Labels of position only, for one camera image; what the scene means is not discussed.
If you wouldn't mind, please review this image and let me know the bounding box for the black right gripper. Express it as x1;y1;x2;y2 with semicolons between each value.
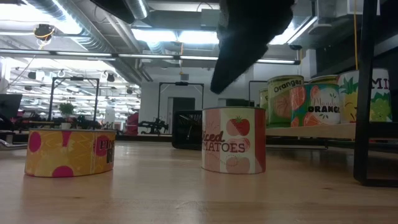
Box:
210;0;296;96

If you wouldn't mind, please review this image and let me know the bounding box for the tall green oranges can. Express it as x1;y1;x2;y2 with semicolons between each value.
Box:
266;74;305;128

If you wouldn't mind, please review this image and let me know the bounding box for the white red diced tomatoes can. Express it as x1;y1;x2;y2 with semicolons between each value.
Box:
201;106;267;175

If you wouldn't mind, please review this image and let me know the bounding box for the short teal mandarin oranges can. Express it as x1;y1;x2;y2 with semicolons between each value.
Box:
290;82;341;128

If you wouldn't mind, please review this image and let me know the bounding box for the white mixed fruit can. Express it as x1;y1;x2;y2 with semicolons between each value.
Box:
336;68;393;124

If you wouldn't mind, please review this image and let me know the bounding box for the short yellow pineapple rings can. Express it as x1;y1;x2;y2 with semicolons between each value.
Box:
24;129;118;179

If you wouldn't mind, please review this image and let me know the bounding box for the long ceiling light strip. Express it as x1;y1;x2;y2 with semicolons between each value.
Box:
0;49;301;65

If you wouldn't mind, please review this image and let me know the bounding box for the red rounded background object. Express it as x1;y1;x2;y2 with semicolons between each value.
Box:
125;111;141;136

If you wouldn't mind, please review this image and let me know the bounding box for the green potted plant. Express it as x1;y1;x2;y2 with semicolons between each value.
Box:
58;101;76;130

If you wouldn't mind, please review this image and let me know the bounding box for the dark monitor screen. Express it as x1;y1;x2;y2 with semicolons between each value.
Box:
0;93;24;119

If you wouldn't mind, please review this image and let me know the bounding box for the silver metal kitchen utensil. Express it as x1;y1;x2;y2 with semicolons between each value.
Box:
0;139;29;152

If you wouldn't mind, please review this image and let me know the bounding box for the black frame workstation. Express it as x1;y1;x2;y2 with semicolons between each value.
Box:
48;76;101;123
157;81;205;124

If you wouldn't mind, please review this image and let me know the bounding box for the metal box grater black frame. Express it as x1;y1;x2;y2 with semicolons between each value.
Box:
171;109;203;151

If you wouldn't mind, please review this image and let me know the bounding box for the wooden shelf with black frame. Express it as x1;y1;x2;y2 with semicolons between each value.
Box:
248;0;398;188

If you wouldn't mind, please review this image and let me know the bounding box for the narrow silver ceiling duct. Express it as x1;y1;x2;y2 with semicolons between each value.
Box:
124;0;150;20

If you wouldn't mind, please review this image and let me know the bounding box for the black aluminium rig frame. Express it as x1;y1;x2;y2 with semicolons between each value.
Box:
0;130;175;144

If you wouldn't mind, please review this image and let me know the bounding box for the hanging yellow cable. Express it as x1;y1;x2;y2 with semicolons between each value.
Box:
353;0;359;71

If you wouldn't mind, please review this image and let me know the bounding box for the wide silver ceiling duct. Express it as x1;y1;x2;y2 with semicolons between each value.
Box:
26;0;113;54

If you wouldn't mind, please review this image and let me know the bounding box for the black ceiling dome camera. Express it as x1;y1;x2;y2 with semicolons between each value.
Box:
33;24;57;42

